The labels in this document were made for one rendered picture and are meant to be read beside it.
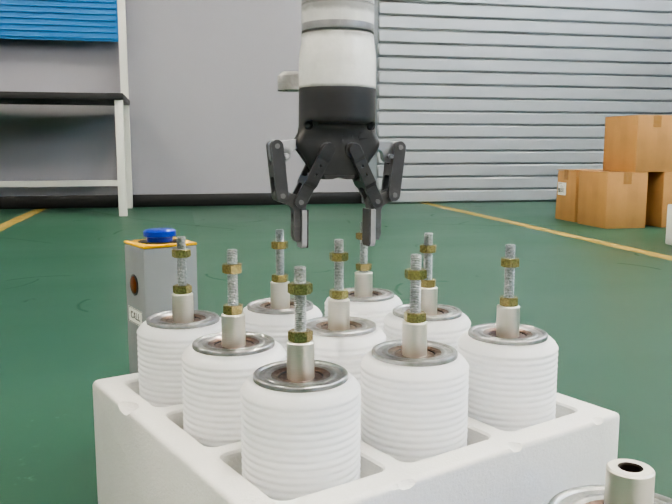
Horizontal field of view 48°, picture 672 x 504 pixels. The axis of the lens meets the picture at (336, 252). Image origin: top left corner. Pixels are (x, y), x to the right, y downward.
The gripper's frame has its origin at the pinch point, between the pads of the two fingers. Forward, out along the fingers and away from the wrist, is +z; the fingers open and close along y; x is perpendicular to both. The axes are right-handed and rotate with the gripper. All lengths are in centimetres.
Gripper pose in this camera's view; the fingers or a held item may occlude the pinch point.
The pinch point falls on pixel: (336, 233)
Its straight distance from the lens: 74.4
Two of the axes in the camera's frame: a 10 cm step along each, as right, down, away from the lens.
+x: -2.9, -1.3, 9.5
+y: 9.6, -0.3, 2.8
